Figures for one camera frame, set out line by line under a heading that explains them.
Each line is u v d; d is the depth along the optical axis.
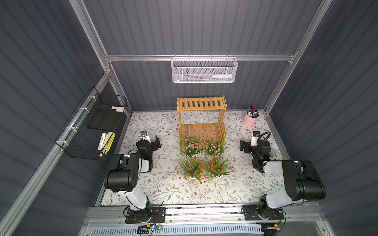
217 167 0.76
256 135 0.81
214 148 0.82
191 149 0.83
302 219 0.74
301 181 0.46
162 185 0.84
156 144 0.89
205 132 1.08
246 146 0.85
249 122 1.07
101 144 0.68
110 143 0.69
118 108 0.85
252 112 1.02
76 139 0.65
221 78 0.91
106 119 0.76
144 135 0.82
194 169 0.75
